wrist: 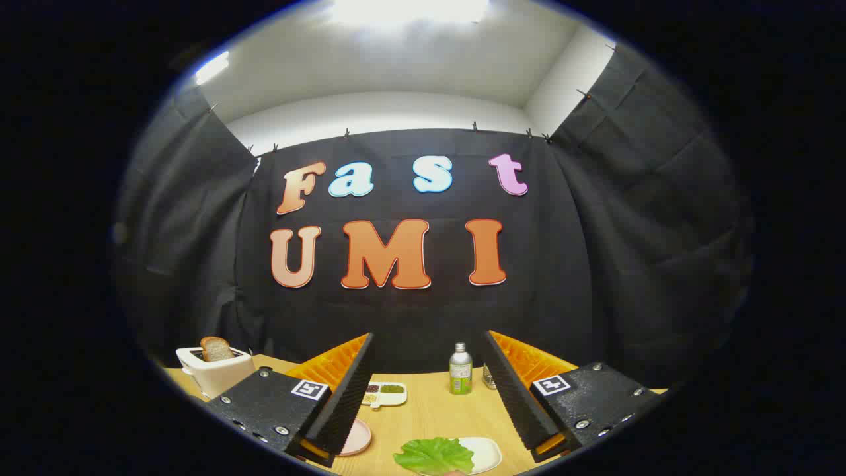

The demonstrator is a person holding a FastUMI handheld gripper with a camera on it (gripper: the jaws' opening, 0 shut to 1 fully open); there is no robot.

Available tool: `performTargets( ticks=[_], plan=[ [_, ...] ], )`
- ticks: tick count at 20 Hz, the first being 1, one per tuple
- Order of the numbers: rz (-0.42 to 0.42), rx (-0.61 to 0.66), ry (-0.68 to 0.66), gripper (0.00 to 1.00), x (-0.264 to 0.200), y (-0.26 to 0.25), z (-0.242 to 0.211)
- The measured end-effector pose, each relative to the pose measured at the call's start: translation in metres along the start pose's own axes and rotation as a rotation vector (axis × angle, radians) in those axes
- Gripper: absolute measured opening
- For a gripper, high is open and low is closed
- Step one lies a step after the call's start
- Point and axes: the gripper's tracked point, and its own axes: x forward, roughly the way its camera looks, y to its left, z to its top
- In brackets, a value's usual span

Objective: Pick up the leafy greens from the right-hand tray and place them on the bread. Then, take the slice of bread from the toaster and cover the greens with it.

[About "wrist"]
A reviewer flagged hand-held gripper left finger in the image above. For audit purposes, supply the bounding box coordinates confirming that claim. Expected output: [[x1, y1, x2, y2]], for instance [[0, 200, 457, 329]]
[[204, 332, 375, 469]]

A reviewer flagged green lettuce leaf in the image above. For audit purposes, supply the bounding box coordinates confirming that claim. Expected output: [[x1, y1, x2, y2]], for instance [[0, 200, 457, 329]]
[[393, 436, 475, 476]]

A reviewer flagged white divided bean dish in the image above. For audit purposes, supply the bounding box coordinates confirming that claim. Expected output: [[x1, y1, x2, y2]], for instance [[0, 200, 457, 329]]
[[362, 382, 408, 409]]

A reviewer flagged black backdrop cloth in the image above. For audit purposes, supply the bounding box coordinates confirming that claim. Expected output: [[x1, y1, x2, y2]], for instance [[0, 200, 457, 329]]
[[112, 43, 754, 391]]

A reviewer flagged brown-crust bread slice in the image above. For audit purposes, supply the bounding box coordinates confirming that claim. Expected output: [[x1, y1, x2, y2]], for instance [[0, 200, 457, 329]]
[[200, 336, 235, 362]]

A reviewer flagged silver bottle green label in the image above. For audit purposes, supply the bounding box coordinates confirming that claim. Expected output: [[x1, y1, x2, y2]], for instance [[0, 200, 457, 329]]
[[449, 342, 473, 396]]

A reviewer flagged white oval plate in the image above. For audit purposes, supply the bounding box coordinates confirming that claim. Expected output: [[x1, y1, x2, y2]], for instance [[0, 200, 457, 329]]
[[456, 436, 503, 475]]

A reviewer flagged pink round plate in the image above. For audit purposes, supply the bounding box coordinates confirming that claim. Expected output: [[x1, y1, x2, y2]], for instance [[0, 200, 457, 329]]
[[337, 418, 373, 457]]

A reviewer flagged white toaster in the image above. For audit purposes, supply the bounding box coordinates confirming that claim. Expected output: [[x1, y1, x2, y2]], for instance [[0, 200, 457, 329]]
[[176, 346, 256, 400]]

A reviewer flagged ceiling light panel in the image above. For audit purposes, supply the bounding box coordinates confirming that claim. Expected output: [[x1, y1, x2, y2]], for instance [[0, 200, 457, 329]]
[[195, 52, 230, 85], [327, 0, 490, 27]]

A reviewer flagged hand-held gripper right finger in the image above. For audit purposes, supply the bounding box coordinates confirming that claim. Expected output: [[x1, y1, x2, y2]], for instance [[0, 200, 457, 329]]
[[481, 329, 667, 465]]

